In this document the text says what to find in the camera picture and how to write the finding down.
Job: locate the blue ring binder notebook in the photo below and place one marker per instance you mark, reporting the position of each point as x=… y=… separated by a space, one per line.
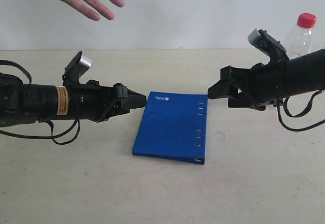
x=174 y=127

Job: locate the clear water bottle red cap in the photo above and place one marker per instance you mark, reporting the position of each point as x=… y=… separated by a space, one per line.
x=298 y=41

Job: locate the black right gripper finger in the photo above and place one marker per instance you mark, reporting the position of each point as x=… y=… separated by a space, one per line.
x=244 y=103
x=223 y=89

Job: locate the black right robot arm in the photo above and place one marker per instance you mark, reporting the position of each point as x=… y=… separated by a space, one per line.
x=302 y=74

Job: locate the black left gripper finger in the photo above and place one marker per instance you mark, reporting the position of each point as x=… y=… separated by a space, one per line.
x=135 y=100

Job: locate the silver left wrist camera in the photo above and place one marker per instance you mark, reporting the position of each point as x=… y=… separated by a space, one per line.
x=76 y=68

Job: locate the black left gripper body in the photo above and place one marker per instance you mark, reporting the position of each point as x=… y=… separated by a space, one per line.
x=94 y=102

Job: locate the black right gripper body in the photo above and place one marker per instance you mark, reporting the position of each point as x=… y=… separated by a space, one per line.
x=260 y=83

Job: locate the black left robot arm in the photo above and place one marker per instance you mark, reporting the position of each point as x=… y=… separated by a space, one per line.
x=27 y=103

